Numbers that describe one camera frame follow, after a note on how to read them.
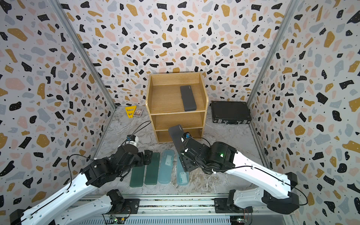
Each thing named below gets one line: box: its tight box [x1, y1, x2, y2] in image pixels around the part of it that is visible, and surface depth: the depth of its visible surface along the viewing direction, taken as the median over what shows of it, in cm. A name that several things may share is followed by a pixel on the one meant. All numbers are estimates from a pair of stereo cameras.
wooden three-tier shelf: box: [145, 72, 209, 144], surface depth 87 cm
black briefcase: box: [211, 100, 252, 126], surface depth 112 cm
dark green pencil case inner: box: [144, 152, 161, 186], surface depth 86 cm
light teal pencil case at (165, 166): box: [157, 149, 175, 185], surface depth 89 cm
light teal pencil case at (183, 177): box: [176, 152, 190, 186], surface depth 85 cm
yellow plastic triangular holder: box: [124, 105, 137, 119], surface depth 119 cm
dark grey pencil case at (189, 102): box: [180, 85, 197, 112], surface depth 84 cm
